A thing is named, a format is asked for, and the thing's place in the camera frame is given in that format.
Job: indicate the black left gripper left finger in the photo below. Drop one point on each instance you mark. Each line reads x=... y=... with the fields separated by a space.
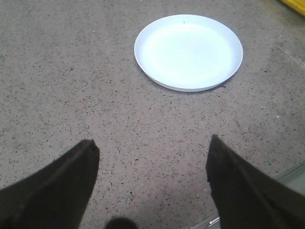
x=56 y=196

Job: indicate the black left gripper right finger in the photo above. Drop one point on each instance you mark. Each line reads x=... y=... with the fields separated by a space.
x=245 y=197

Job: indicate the light blue round plate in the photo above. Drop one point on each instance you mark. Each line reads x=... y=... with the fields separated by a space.
x=188 y=53

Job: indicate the yellow corn cob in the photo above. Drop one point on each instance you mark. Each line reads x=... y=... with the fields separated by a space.
x=297 y=5

